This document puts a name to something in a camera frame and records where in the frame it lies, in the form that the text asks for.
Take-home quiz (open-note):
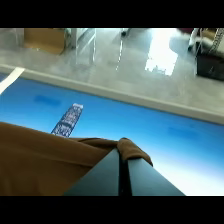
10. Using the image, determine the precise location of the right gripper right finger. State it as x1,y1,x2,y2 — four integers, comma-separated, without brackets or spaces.
125,157,186,197

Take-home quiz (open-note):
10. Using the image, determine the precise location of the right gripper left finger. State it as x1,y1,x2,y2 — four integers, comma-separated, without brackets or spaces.
63,148,121,197

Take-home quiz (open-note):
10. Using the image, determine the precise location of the brown garment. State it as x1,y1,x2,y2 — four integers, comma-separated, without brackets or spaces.
0,121,154,197

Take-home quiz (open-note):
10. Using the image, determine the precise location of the brown cardboard box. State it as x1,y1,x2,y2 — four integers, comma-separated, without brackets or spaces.
23,28,66,55

